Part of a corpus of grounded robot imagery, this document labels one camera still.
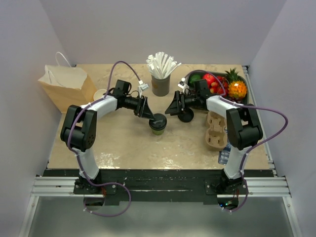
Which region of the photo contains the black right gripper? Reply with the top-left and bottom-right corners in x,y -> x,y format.
165,90 -> 200,117

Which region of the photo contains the small orange pineapple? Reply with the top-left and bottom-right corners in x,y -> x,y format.
225,68 -> 247,101

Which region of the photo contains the grey fruit tray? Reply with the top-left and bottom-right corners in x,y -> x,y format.
185,70 -> 250,111

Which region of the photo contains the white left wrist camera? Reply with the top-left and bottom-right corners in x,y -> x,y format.
137,80 -> 149,97

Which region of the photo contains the white wrapped straws bundle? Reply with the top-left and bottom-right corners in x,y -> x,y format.
146,52 -> 182,79

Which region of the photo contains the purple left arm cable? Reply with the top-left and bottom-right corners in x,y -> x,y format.
67,60 -> 144,217

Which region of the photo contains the blue razor blister pack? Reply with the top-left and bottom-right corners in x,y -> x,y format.
218,142 -> 231,165

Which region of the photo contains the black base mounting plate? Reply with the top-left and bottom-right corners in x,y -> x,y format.
42,168 -> 275,206

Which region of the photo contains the dark purple grape bunch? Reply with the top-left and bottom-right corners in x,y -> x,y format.
227,97 -> 242,103

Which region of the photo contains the green paper coffee cup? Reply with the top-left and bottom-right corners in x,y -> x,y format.
152,128 -> 165,136

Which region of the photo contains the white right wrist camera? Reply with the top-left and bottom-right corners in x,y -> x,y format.
177,78 -> 189,93

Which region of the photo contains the black coffee cup lid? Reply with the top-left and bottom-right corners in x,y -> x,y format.
178,109 -> 194,123

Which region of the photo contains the red apple with stem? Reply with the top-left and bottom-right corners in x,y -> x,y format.
202,74 -> 216,86

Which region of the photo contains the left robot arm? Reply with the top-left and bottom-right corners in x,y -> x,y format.
60,80 -> 155,194

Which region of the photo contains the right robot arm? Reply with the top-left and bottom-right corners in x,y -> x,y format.
165,78 -> 263,194

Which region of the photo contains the brown pulp cup carrier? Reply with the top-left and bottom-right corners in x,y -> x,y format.
204,111 -> 228,152

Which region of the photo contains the brown paper bag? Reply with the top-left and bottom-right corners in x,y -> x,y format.
38,64 -> 97,113

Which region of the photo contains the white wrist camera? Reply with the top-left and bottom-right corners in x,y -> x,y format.
137,80 -> 149,97
177,78 -> 189,93

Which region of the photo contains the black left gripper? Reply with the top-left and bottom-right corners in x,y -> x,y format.
123,95 -> 155,120

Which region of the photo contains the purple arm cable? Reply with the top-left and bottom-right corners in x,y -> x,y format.
67,60 -> 144,217
182,70 -> 289,213

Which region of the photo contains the green lime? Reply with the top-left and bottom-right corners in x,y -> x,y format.
189,74 -> 201,84

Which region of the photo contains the grey straw holder cup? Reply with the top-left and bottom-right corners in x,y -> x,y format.
151,75 -> 171,97

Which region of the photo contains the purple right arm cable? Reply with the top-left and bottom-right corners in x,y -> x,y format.
182,70 -> 289,213

